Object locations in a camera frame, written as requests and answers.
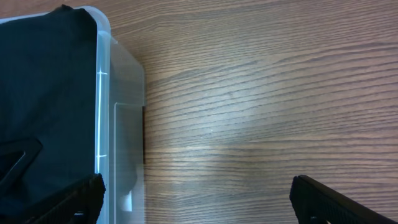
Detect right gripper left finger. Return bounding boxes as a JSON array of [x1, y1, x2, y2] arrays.
[[1, 138, 106, 224]]

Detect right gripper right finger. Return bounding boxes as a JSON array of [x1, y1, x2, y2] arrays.
[[289, 175, 397, 224]]

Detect black garment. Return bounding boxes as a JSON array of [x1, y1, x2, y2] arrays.
[[0, 4, 99, 215]]

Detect clear plastic storage bin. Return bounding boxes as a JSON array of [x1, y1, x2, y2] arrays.
[[1, 6, 146, 223]]

